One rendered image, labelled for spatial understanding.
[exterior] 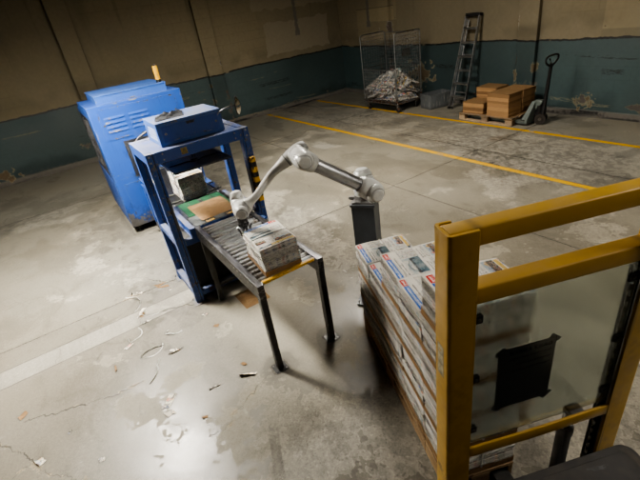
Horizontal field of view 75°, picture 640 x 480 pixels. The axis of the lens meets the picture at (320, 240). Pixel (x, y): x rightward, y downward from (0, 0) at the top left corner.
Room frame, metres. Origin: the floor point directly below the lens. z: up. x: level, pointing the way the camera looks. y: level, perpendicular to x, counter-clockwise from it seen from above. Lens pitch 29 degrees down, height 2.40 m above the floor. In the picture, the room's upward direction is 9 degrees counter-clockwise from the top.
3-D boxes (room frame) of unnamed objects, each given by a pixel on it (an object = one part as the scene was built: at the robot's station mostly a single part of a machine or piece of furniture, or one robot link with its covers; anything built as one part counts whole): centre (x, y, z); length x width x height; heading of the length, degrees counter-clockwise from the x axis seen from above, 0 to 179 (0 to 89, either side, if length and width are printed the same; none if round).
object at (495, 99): (8.19, -3.89, 0.28); 1.20 x 0.83 x 0.57; 29
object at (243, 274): (2.98, 0.79, 0.74); 1.34 x 0.05 x 0.12; 29
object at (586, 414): (0.96, -0.69, 0.92); 0.57 x 0.01 x 0.05; 98
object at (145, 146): (3.99, 1.07, 1.50); 0.94 x 0.68 x 0.10; 119
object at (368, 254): (2.15, -0.52, 0.42); 1.17 x 0.39 x 0.83; 8
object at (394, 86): (10.53, -2.32, 0.85); 1.21 x 0.83 x 1.71; 29
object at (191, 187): (4.49, 1.35, 0.93); 0.38 x 0.30 x 0.26; 29
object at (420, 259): (2.01, -0.54, 1.06); 0.37 x 0.29 x 0.01; 98
